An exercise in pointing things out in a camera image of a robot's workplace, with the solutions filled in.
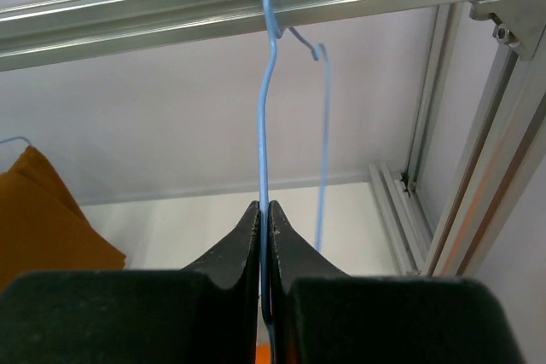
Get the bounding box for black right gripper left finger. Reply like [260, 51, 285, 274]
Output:
[1, 202, 260, 363]

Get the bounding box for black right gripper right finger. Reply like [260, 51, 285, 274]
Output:
[268, 202, 524, 363]

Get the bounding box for orange trousers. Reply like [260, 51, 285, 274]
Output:
[255, 344, 272, 364]

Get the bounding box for blue wire hanger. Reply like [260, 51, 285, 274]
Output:
[256, 0, 332, 331]

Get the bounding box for mustard brown trousers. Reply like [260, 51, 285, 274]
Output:
[1, 146, 125, 288]

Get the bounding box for blue hanger of brown trousers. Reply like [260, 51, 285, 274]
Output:
[0, 136, 32, 146]

